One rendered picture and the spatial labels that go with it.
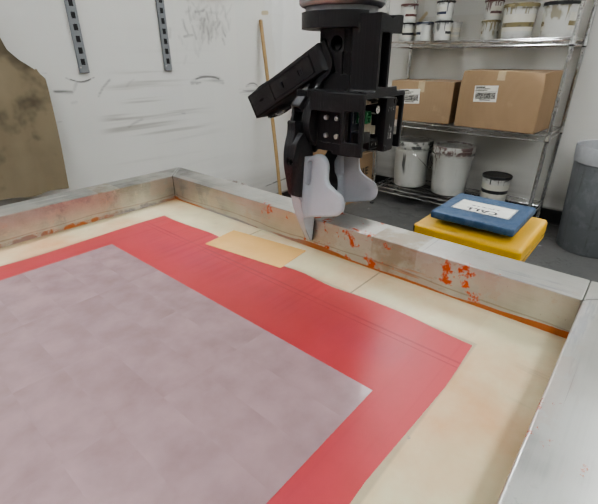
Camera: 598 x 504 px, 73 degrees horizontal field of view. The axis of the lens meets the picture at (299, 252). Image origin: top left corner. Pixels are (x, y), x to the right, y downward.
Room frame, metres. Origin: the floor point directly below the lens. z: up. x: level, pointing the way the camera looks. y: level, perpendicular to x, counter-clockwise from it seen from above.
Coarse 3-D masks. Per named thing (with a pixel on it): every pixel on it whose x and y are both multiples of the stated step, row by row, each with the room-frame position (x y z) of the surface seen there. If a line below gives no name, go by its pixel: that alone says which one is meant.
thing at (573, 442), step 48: (96, 192) 0.50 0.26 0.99; (144, 192) 0.54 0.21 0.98; (192, 192) 0.55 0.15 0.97; (240, 192) 0.50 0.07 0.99; (0, 240) 0.41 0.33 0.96; (336, 240) 0.38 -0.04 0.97; (384, 240) 0.35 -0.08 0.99; (432, 240) 0.35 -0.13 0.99; (432, 288) 0.31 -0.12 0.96; (480, 288) 0.29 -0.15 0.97; (528, 288) 0.27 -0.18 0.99; (576, 288) 0.26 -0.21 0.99; (576, 336) 0.20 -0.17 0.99; (576, 384) 0.16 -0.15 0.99; (528, 432) 0.13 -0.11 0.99; (576, 432) 0.13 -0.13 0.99; (528, 480) 0.11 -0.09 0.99; (576, 480) 0.11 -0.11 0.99
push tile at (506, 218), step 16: (448, 208) 0.49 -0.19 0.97; (464, 208) 0.49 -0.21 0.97; (480, 208) 0.49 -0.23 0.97; (496, 208) 0.49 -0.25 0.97; (512, 208) 0.49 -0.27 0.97; (528, 208) 0.49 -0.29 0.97; (464, 224) 0.46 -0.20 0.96; (480, 224) 0.44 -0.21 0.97; (496, 224) 0.44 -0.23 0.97; (512, 224) 0.44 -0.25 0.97
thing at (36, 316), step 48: (96, 240) 0.43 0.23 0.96; (144, 240) 0.43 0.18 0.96; (192, 240) 0.43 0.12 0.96; (0, 288) 0.32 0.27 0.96; (48, 288) 0.32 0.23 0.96; (96, 288) 0.32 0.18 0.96; (144, 288) 0.32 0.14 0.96; (192, 288) 0.32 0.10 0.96; (0, 336) 0.25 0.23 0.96; (48, 336) 0.25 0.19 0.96; (96, 336) 0.25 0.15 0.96; (0, 384) 0.20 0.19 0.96
